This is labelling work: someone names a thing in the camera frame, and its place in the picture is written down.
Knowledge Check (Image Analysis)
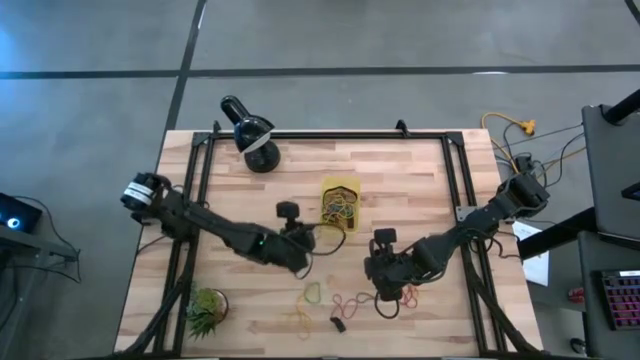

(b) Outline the yellow extension cord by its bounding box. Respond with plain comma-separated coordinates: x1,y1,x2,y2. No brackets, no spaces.
480,112,539,176

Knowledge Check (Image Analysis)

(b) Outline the black floor cable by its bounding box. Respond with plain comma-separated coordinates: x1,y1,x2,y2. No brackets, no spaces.
492,122,586,191

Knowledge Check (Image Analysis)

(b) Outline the yellow plastic bin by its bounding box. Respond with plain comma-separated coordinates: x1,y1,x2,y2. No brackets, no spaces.
320,174,362,234

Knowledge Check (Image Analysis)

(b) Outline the large black rubber band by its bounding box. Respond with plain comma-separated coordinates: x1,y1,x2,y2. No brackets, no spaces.
323,186,358,224

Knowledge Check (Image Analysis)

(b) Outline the red thin rubber band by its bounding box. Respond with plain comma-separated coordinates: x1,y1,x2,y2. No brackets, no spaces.
330,291,376,321
399,283,420,310

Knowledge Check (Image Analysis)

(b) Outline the black desk lamp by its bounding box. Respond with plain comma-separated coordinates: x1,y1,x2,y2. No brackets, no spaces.
219,94,282,175

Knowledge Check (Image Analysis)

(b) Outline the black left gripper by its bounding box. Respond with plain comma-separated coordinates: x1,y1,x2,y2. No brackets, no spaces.
272,201,317,274

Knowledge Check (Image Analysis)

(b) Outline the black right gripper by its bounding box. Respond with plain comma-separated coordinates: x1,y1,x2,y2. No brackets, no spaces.
364,228,422,303

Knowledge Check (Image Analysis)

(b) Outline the black pole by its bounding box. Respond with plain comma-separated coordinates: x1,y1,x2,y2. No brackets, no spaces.
602,88,640,126

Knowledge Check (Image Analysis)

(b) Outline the dark grey desk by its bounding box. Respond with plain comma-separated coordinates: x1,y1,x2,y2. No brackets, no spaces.
578,232,640,359

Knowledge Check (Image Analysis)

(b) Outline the green potted succulent plant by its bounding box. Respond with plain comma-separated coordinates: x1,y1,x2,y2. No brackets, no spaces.
184,286,231,342

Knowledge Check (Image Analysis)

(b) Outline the black device with blue light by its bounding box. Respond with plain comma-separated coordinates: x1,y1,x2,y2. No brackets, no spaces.
0,192,44,235

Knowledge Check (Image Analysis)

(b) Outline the white paper sheet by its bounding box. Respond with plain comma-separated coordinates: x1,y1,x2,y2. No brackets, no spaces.
512,219,550,287

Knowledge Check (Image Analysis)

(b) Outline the grey side stand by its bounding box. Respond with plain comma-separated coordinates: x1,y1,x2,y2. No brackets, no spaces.
0,230,82,281

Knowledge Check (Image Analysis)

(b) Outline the black keyboard with lit keys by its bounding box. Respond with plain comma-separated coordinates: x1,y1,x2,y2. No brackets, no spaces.
593,269,640,331

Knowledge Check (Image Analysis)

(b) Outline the black aluminium table frame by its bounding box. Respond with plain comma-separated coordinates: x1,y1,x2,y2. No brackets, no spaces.
113,118,547,359

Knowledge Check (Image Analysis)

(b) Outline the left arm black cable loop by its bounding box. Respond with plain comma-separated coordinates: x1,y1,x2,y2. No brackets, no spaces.
294,223,348,280

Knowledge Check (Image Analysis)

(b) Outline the grey cart top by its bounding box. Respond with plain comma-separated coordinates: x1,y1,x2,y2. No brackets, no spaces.
581,103,640,241

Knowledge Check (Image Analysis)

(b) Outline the black cart beam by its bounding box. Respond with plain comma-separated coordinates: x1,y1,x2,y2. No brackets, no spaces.
517,207,599,261

